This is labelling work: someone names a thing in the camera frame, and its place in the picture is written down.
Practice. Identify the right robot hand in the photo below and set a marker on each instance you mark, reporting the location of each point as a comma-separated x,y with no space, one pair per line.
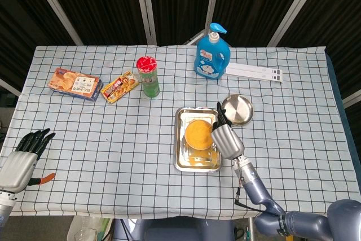
227,142

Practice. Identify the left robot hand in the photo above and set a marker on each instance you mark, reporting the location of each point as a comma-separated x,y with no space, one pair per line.
15,170

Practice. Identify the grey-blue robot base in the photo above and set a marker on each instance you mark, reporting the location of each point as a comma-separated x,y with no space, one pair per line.
169,229

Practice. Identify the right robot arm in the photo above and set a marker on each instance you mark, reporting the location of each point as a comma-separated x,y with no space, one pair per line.
253,187

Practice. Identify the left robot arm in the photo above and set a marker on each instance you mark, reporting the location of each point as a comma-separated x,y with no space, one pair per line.
5,204

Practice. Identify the bowl of yellow powder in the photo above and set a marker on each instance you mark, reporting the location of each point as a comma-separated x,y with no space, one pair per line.
196,135

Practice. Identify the rectangular steel tray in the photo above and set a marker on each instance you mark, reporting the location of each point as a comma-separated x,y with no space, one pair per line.
178,150

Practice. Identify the round steel plate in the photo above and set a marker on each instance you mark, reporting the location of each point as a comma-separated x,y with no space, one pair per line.
239,109

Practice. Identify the white power strip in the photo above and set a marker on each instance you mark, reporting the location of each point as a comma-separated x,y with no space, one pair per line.
253,71

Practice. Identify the blue detergent pump bottle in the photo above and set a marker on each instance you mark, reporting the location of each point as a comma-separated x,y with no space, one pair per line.
211,60

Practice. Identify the clear plastic bag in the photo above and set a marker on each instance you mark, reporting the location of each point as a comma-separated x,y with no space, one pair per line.
84,229

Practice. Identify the green chip can red lid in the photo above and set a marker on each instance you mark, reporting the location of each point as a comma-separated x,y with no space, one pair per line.
149,80

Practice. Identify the orange and blue biscuit box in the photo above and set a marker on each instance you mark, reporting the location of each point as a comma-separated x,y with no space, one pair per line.
73,83

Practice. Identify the yellow curry box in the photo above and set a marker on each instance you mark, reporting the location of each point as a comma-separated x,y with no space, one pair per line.
119,86

